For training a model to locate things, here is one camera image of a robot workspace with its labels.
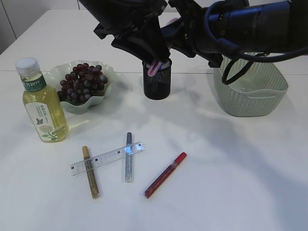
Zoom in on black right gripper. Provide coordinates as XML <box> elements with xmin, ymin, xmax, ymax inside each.
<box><xmin>161</xmin><ymin>0</ymin><xmax>223</xmax><ymax>67</ymax></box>

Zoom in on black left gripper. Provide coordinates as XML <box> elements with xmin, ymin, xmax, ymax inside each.
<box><xmin>80</xmin><ymin>0</ymin><xmax>170</xmax><ymax>64</ymax></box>

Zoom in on pink small scissors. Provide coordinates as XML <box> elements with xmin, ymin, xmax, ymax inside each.
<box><xmin>147</xmin><ymin>18</ymin><xmax>178</xmax><ymax>77</ymax></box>

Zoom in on purple grape bunch with leaf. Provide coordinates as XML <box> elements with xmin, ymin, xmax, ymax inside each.
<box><xmin>57</xmin><ymin>63</ymin><xmax>109</xmax><ymax>105</ymax></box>

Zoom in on yellow tea drink bottle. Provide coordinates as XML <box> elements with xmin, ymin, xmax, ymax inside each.
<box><xmin>15</xmin><ymin>57</ymin><xmax>69</xmax><ymax>143</ymax></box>

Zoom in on clear plastic ruler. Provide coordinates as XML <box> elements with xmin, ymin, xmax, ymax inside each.
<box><xmin>70</xmin><ymin>142</ymin><xmax>145</xmax><ymax>176</ymax></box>

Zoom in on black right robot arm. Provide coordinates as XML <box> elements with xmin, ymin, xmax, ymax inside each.
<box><xmin>162</xmin><ymin>0</ymin><xmax>308</xmax><ymax>68</ymax></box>

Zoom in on black mesh pen holder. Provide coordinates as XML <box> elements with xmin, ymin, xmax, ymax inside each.
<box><xmin>142</xmin><ymin>58</ymin><xmax>172</xmax><ymax>100</ymax></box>

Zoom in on green plastic woven basket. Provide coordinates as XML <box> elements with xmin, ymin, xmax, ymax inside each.
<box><xmin>214</xmin><ymin>56</ymin><xmax>289</xmax><ymax>117</ymax></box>

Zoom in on green wavy glass plate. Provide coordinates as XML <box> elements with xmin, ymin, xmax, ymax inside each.
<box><xmin>44</xmin><ymin>60</ymin><xmax>118</xmax><ymax>114</ymax></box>

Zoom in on silver glitter pen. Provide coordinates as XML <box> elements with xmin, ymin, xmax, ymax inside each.
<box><xmin>125</xmin><ymin>132</ymin><xmax>133</xmax><ymax>182</ymax></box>

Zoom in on red glitter pen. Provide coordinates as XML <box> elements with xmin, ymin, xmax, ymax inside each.
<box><xmin>144</xmin><ymin>152</ymin><xmax>187</xmax><ymax>199</ymax></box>

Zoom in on gold glitter pen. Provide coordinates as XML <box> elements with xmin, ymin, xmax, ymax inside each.
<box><xmin>82</xmin><ymin>146</ymin><xmax>100</xmax><ymax>199</ymax></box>

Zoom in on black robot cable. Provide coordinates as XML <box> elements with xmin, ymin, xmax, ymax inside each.
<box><xmin>204</xmin><ymin>2</ymin><xmax>308</xmax><ymax>85</ymax></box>

